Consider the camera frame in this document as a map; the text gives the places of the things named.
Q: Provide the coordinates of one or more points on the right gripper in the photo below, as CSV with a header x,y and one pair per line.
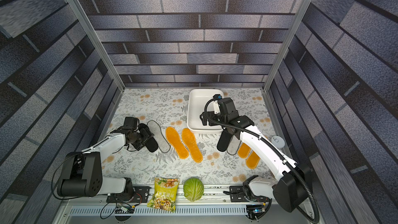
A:
x,y
225,130

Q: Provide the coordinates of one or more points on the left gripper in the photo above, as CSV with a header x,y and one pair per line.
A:
x,y
139,145

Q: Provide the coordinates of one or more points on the black insole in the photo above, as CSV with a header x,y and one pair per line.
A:
x,y
224,141
148,138

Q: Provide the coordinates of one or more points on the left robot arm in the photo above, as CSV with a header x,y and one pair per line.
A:
x,y
81,174

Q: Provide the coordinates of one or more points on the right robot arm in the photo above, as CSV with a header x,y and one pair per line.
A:
x,y
293,186

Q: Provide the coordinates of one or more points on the grey felt insole right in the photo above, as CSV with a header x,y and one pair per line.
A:
x,y
233,146

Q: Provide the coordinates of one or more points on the grey felt insole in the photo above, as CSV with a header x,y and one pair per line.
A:
x,y
159,137
233,146

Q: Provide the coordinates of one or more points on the grey felt insole left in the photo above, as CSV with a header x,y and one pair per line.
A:
x,y
159,137

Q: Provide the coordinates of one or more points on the orange insole far right inner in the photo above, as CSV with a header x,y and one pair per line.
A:
x,y
244,151

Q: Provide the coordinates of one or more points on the orange insole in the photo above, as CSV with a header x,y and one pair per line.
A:
x,y
252,161
173,138
244,151
190,141

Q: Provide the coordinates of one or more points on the orange insole centre left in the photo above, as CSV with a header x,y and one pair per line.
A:
x,y
173,138

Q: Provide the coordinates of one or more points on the orange insole centre right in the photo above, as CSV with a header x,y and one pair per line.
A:
x,y
190,141

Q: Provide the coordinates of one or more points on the orange insole far right outer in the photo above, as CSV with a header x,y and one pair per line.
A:
x,y
252,161

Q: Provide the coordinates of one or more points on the pink can white lid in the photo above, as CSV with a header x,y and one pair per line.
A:
x,y
278,142

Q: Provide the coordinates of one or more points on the green yellow snack bag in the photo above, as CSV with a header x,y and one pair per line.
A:
x,y
165,192

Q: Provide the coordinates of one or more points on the green cabbage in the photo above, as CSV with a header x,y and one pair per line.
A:
x,y
193,189

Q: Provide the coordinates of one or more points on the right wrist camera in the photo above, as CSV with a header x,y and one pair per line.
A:
x,y
217,96

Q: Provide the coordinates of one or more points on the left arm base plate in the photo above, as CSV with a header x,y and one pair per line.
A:
x,y
134,194

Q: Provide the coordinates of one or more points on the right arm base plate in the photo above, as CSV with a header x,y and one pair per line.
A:
x,y
245,194

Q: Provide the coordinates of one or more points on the aluminium front rail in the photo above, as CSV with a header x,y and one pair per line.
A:
x,y
220,204

